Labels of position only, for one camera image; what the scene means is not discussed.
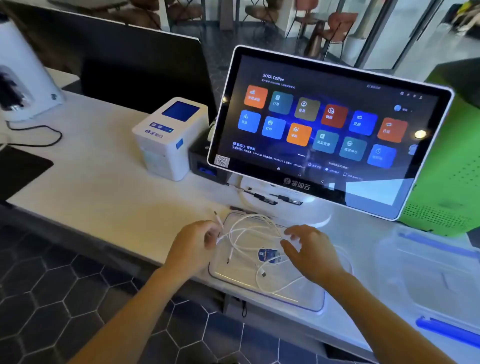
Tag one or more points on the person's left forearm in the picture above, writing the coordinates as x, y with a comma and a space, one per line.
131, 322

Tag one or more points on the black pen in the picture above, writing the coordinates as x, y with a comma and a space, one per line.
243, 209

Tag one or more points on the white label printer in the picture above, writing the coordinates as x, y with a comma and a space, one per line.
165, 150

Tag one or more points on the brown padded armchair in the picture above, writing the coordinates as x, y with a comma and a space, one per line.
262, 9
142, 15
187, 11

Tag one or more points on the person's right hand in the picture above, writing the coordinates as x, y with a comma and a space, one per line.
318, 258

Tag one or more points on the clear plastic lid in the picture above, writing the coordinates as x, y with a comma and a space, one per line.
240, 281

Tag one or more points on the small round brown table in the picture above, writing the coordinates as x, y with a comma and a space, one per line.
314, 41

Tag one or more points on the white appliance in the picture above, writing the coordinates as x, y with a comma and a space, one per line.
26, 67

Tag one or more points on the white touchscreen terminal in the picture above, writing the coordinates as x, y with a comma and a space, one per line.
318, 112

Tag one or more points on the black receipt printer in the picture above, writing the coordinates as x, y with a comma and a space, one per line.
204, 157

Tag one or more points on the person's left hand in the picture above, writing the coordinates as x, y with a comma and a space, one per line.
191, 247

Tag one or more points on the white planter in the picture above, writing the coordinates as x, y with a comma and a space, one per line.
354, 52

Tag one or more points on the orange brown chair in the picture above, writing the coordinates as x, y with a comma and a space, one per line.
305, 5
343, 22

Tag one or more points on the black usb adapter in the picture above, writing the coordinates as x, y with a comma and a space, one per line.
290, 200
266, 200

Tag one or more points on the clear container with blue clips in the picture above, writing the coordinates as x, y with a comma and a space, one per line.
431, 281

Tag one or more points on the green cabinet machine grey top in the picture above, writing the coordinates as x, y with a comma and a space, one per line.
450, 180

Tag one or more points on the black mat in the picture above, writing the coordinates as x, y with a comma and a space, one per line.
18, 168

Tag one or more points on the dark pedestal table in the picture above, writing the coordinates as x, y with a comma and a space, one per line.
226, 15

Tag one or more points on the person's right forearm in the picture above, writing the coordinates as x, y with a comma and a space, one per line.
382, 322

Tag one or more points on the large black monitor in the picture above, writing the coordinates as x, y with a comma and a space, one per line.
131, 67

